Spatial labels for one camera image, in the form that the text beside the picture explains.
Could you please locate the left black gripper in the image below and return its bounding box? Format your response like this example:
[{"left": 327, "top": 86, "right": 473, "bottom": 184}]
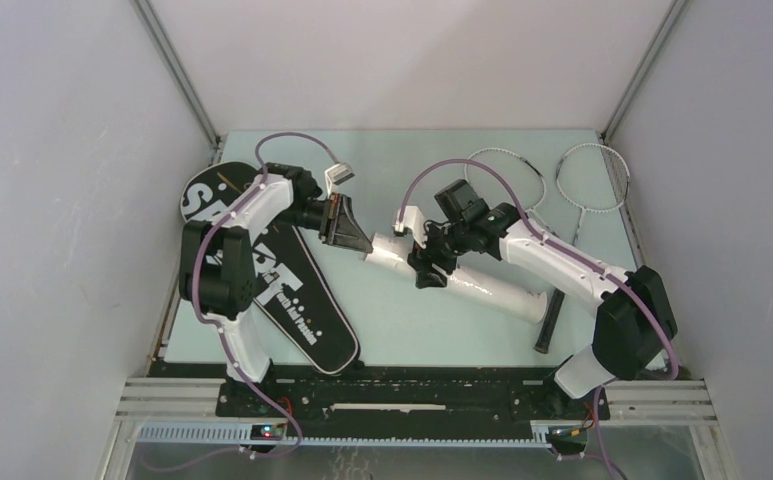
[{"left": 274, "top": 194, "right": 374, "bottom": 255}]

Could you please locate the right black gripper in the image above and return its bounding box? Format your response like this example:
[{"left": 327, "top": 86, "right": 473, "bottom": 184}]
[{"left": 406, "top": 219, "right": 470, "bottom": 289}]

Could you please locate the white shuttlecock tube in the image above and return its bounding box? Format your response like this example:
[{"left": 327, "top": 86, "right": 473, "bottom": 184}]
[{"left": 363, "top": 233, "right": 548, "bottom": 325}]

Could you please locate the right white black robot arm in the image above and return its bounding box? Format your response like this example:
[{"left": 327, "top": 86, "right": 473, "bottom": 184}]
[{"left": 393, "top": 180, "right": 680, "bottom": 418}]

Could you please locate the left white badminton racket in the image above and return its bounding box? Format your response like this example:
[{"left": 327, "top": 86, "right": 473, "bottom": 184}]
[{"left": 462, "top": 146, "right": 578, "bottom": 356}]

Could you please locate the white badminton racket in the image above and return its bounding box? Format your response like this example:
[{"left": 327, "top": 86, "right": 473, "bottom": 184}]
[
  {"left": 462, "top": 146, "right": 578, "bottom": 356},
  {"left": 554, "top": 142, "right": 631, "bottom": 245}
]

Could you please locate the right white badminton racket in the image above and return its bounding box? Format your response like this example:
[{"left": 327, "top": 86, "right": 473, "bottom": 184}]
[{"left": 554, "top": 142, "right": 631, "bottom": 245}]

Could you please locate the black racket cover bag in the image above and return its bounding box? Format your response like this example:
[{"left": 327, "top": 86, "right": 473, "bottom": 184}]
[{"left": 179, "top": 161, "right": 361, "bottom": 377}]

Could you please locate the right electronics board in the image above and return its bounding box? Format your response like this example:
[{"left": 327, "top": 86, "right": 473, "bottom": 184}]
[{"left": 547, "top": 429, "right": 588, "bottom": 459}]

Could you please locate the electronics board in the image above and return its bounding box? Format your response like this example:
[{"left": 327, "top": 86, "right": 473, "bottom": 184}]
[
  {"left": 250, "top": 423, "right": 287, "bottom": 442},
  {"left": 547, "top": 429, "right": 588, "bottom": 459}
]

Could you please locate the left electronics board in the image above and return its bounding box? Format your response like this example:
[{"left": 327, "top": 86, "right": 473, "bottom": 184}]
[{"left": 250, "top": 423, "right": 287, "bottom": 442}]

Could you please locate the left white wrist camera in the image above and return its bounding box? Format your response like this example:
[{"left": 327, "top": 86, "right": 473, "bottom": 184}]
[{"left": 324, "top": 162, "right": 354, "bottom": 196}]

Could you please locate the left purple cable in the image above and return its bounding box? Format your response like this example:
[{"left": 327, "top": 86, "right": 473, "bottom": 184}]
[{"left": 190, "top": 131, "right": 341, "bottom": 460}]

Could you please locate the purple cable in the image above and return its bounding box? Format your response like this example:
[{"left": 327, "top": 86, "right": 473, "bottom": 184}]
[
  {"left": 190, "top": 131, "right": 341, "bottom": 460},
  {"left": 395, "top": 157, "right": 682, "bottom": 478}
]

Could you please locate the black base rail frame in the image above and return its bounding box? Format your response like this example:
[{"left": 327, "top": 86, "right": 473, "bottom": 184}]
[{"left": 116, "top": 366, "right": 717, "bottom": 453}]

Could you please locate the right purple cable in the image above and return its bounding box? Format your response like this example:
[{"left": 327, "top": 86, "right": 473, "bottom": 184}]
[{"left": 395, "top": 157, "right": 682, "bottom": 478}]

